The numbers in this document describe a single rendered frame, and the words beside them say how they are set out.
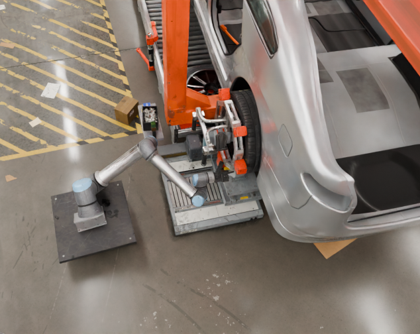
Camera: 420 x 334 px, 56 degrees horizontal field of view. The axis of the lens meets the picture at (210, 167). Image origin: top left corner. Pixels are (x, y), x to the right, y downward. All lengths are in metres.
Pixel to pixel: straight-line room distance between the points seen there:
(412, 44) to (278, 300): 3.09
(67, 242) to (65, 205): 0.33
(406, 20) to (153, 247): 3.16
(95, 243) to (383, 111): 2.53
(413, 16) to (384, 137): 2.84
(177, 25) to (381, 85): 1.78
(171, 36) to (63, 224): 1.71
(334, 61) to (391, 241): 1.74
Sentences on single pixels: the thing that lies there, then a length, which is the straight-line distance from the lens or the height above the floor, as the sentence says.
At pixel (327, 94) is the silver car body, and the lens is 3.37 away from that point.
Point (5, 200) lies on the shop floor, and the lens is 4.05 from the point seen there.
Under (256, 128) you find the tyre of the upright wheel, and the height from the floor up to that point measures 1.12.
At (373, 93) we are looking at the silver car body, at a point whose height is 1.04.
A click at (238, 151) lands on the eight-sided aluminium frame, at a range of 2.90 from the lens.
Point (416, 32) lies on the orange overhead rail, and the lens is 0.59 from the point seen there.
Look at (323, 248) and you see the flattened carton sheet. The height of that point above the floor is 0.01.
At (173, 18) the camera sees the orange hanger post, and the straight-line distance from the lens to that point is 2.81.
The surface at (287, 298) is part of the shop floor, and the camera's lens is 3.54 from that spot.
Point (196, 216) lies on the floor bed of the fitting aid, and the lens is 3.59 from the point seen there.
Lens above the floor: 3.30
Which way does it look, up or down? 56 degrees down
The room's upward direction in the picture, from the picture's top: 8 degrees clockwise
